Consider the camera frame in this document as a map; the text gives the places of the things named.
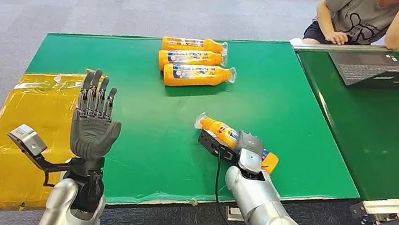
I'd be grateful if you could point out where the small metal bracket plate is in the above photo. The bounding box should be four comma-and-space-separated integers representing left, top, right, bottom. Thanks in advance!
223, 205, 246, 224

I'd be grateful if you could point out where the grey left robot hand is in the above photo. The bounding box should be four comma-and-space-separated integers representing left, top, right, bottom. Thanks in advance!
66, 66, 129, 165

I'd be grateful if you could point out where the black camera cable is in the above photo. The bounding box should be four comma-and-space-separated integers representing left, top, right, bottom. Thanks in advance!
206, 146, 275, 225

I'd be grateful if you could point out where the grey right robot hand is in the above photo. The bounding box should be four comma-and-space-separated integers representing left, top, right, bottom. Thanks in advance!
231, 129, 271, 178

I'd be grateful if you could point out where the clear tape strip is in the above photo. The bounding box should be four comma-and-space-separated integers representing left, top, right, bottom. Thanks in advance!
13, 66, 87, 99

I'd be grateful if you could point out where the person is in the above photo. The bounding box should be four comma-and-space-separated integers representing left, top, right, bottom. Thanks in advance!
300, 0, 399, 58

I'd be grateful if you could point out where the dark grey laptop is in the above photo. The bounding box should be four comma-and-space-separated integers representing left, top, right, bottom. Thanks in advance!
325, 45, 399, 93

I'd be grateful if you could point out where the green belt conveyor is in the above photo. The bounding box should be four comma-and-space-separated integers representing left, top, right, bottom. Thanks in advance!
269, 25, 399, 225

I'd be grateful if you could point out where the yellow plastic sheet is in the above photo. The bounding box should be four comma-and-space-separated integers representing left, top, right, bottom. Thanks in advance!
0, 58, 92, 225

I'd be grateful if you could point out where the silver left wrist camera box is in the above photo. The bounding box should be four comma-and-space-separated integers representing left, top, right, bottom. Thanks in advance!
1, 122, 82, 192

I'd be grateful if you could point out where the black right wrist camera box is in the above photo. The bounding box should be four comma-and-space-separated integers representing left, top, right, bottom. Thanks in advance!
195, 128, 243, 164

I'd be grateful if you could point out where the orange bottle with clear cap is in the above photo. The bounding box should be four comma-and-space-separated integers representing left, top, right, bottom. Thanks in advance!
189, 111, 284, 175
156, 44, 230, 80
161, 58, 238, 95
161, 33, 230, 59

